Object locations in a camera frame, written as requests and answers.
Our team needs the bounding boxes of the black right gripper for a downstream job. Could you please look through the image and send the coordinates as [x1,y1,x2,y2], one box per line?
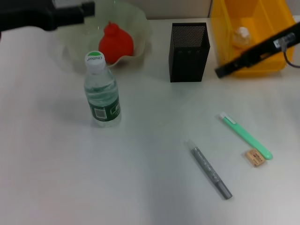
[215,22,300,79]

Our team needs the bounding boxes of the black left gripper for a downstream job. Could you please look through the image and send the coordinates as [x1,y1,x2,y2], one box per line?
[0,0,96,32]

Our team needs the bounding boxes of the white paper ball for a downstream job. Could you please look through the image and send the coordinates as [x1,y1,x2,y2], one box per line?
[232,26,251,49]

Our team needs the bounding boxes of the red-orange knobbed orange fruit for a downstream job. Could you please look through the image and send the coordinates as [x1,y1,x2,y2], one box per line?
[98,20,135,64]

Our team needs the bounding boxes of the mint green pen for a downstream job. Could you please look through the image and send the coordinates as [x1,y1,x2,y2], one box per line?
[219,112,273,160]

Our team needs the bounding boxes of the clear green-label water bottle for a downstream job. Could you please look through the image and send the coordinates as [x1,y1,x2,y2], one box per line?
[83,50,122,128]

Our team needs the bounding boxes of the tan eraser block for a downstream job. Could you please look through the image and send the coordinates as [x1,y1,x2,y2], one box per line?
[243,149,266,167]

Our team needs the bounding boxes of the grey glitter pen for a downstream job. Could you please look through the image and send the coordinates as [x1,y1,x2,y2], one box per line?
[187,139,233,200]

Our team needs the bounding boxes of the black mesh pen holder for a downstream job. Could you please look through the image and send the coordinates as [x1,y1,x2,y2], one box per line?
[168,22,211,83]

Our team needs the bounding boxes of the frosted wavy fruit plate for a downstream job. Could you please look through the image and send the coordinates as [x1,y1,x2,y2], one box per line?
[55,0,150,72]

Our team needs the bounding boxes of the yellow plastic storage bin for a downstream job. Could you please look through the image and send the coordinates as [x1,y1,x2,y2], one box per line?
[210,0,296,78]

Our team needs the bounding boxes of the grey right wrist cable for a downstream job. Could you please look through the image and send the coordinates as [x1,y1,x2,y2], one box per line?
[280,41,300,69]

